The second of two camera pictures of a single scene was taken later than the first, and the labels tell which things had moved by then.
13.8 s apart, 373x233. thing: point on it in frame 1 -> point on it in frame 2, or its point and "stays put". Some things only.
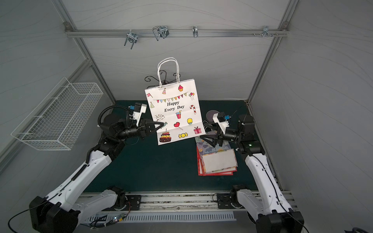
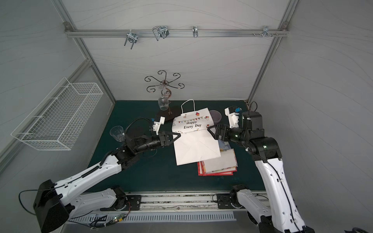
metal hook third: [194, 30] stays put
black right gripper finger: [211, 140] -> [215, 135]
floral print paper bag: [215, 158] stays put
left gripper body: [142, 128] -> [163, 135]
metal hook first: [132, 38] stays put
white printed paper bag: [177, 101] -> [195, 143]
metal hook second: [161, 30] stays put
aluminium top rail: [177, 33] stays put
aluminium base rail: [181, 203] stays put
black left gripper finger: [150, 127] -> [170, 137]
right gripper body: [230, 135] stays put
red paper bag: [200, 169] stays put
